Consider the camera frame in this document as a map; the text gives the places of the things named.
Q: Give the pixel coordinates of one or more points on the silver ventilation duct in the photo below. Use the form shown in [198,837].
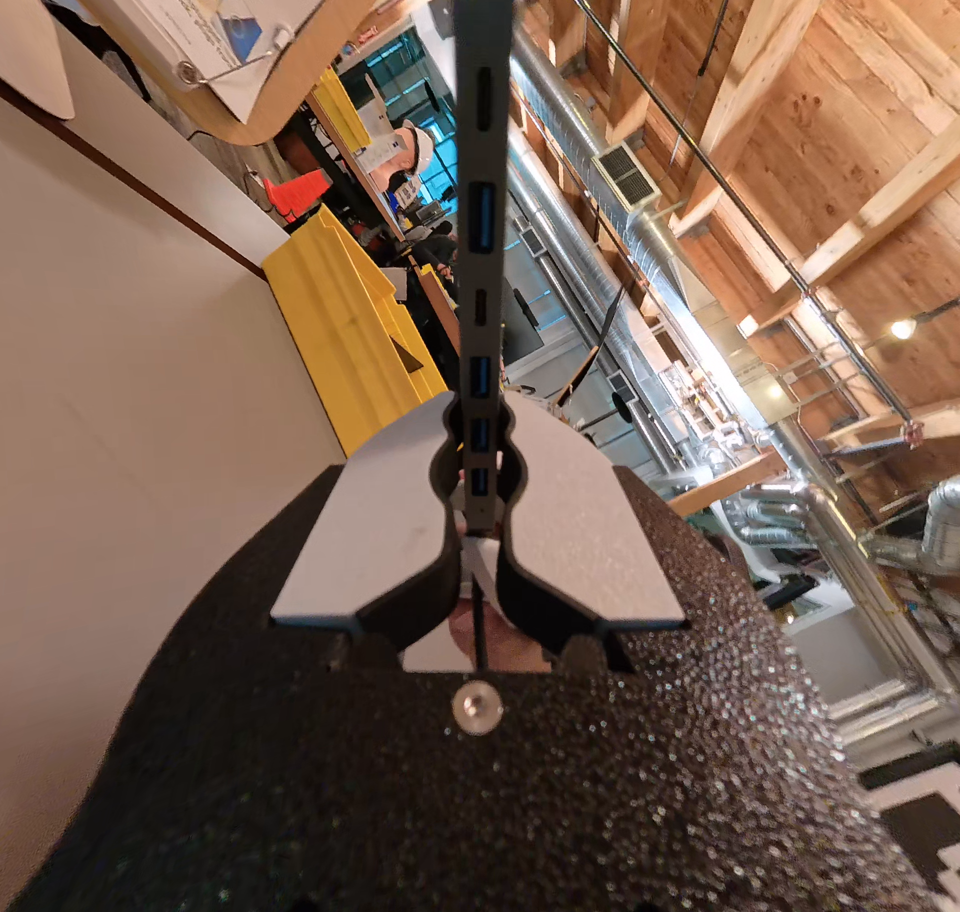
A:
[660,251]

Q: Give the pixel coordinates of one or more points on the yellow plastic bin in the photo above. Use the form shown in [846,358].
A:
[337,327]

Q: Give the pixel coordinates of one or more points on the instruction sheet on stand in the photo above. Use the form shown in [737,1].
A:
[330,41]

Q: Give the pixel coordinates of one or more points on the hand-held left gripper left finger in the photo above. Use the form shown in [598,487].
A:
[375,529]

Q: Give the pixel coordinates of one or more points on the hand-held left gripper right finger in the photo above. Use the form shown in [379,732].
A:
[585,537]

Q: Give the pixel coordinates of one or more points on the grey usb hub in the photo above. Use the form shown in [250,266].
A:
[469,139]

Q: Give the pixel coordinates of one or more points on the printed instruction sheet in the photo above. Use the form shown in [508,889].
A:
[187,19]

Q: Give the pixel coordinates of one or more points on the white vent grille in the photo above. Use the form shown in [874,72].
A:
[626,176]

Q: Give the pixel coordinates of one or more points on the orange traffic cone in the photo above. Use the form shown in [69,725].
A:
[300,191]

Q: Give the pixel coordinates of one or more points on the person's left hand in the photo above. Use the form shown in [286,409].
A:
[517,646]

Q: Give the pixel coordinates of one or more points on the glowing ceiling lamp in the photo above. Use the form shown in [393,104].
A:
[903,329]

